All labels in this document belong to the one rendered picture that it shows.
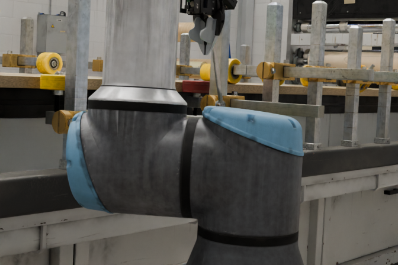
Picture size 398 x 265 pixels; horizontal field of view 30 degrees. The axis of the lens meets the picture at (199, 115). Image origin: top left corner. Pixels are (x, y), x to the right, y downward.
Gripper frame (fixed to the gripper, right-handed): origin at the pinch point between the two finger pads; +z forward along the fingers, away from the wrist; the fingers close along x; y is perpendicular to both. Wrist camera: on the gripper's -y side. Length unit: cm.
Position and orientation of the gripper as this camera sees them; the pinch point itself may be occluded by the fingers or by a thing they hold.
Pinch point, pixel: (207, 49)
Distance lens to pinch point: 184.5
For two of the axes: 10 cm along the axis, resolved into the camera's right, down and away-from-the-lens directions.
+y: -6.4, 0.1, -7.7
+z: -0.5, 10.0, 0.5
